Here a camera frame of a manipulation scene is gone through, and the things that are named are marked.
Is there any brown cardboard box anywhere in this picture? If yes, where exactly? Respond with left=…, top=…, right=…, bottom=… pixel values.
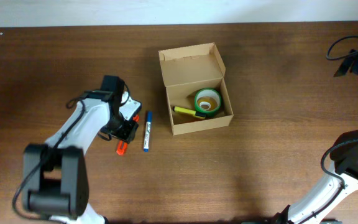
left=158, top=43, right=234, bottom=135

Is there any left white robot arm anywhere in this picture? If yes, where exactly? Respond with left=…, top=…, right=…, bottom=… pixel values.
left=12, top=75, right=142, bottom=223

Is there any small yellow tape roll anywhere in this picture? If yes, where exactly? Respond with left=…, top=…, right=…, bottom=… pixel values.
left=197, top=96, right=218, bottom=111

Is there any yellow highlighter marker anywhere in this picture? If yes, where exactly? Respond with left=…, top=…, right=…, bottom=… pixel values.
left=173, top=106, right=206, bottom=119

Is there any blue whiteboard marker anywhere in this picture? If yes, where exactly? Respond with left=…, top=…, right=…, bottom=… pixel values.
left=143, top=111, right=152, bottom=152

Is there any green tape roll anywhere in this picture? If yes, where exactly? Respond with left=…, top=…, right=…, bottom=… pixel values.
left=195, top=88, right=223, bottom=117

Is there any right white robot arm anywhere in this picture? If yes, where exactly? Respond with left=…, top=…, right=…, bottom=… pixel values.
left=269, top=129, right=358, bottom=223

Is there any orange utility knife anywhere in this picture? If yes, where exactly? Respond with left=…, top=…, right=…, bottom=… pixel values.
left=116, top=114, right=140, bottom=156

